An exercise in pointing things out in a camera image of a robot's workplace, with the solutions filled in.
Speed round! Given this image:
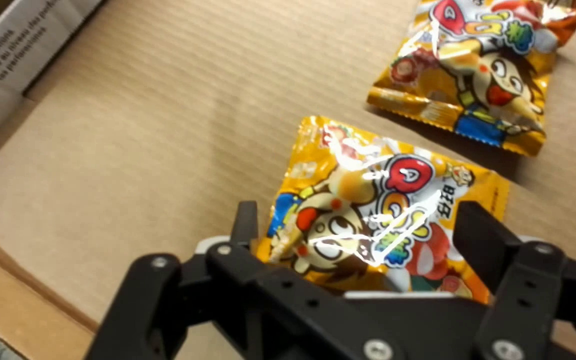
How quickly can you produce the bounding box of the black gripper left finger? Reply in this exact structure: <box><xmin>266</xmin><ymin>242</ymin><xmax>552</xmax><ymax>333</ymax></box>
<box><xmin>87</xmin><ymin>200</ymin><xmax>410</xmax><ymax>360</ymax></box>

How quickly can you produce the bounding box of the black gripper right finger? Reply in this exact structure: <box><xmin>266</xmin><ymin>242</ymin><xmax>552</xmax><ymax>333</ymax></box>
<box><xmin>452</xmin><ymin>198</ymin><xmax>576</xmax><ymax>360</ymax></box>

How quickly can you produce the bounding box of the yellow cartoon snack packet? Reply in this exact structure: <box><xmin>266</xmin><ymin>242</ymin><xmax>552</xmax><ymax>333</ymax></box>
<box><xmin>367</xmin><ymin>0</ymin><xmax>576</xmax><ymax>160</ymax></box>
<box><xmin>252</xmin><ymin>114</ymin><xmax>513</xmax><ymax>306</ymax></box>

